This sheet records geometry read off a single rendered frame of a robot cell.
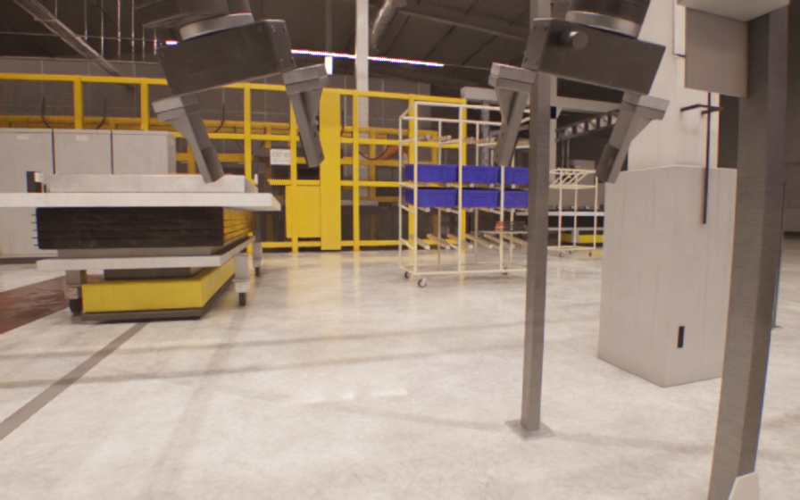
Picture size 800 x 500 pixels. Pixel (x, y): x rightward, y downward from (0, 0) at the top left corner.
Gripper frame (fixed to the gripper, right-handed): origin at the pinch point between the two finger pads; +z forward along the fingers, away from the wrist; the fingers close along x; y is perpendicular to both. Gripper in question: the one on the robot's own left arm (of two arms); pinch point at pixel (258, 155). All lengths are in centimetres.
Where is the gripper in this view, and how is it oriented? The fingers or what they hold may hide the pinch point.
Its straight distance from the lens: 51.2
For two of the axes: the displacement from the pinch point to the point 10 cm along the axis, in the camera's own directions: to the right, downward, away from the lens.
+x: -9.8, 1.0, 1.9
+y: 1.2, -4.8, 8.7
